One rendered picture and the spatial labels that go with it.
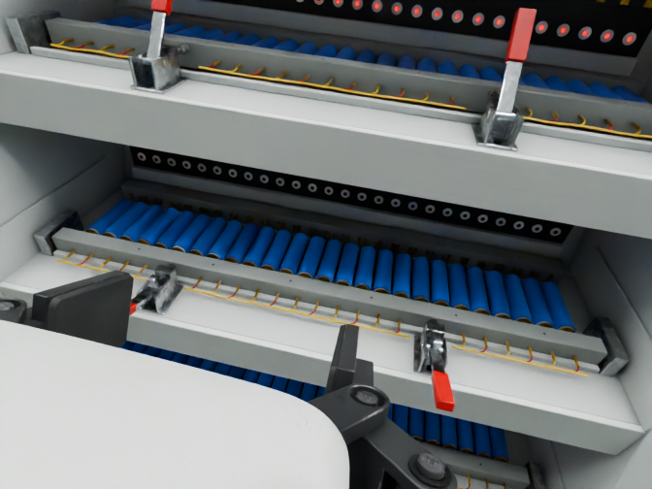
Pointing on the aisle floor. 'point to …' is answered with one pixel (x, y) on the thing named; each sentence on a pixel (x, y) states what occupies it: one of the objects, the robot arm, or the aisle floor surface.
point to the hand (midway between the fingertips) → (220, 342)
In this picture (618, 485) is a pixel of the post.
